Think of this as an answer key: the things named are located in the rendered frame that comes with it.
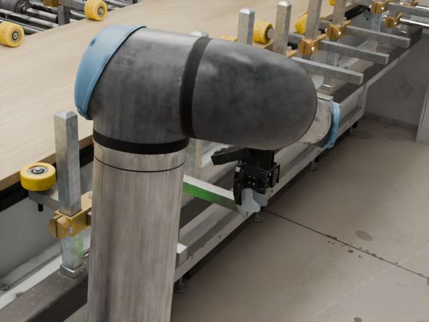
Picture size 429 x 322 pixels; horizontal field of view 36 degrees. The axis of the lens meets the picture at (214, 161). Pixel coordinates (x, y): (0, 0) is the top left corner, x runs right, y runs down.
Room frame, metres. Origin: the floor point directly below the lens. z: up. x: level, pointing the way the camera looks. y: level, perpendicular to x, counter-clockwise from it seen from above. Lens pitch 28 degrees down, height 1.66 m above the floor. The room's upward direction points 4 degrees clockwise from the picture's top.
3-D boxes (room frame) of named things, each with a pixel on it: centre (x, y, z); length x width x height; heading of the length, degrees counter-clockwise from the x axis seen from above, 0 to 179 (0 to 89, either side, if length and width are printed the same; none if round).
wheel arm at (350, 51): (2.33, -0.36, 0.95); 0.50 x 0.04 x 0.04; 60
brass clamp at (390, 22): (3.19, -0.83, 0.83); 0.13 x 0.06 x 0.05; 150
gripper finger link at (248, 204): (1.31, -0.09, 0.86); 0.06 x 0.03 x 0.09; 59
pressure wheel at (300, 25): (2.63, -0.33, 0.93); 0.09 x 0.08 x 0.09; 60
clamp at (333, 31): (2.54, -0.45, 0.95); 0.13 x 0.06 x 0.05; 150
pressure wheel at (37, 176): (1.33, 0.41, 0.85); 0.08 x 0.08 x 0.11
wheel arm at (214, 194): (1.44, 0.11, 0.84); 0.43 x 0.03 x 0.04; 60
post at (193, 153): (1.66, 0.06, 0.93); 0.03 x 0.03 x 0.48; 60
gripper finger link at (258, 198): (1.34, -0.10, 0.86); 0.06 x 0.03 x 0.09; 59
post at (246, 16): (1.87, -0.06, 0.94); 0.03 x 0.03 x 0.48; 60
